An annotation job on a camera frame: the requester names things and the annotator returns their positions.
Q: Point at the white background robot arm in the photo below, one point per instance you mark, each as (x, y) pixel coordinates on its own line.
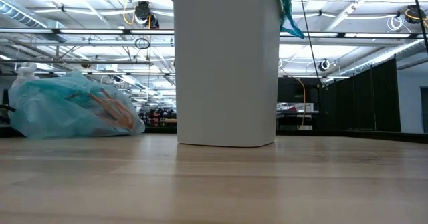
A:
(26, 71)

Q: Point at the white trash bin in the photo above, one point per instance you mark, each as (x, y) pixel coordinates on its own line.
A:
(227, 67)

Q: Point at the black monitor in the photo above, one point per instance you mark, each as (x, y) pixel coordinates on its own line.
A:
(297, 90)

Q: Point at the black partition panels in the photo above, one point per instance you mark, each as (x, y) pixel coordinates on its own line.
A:
(364, 97)

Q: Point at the teal plastic bag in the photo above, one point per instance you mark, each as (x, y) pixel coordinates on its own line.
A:
(287, 10)

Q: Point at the black slanted pole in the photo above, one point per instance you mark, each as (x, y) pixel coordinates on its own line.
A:
(420, 20)

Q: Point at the light blue trash bag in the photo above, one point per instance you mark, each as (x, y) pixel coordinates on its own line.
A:
(60, 110)

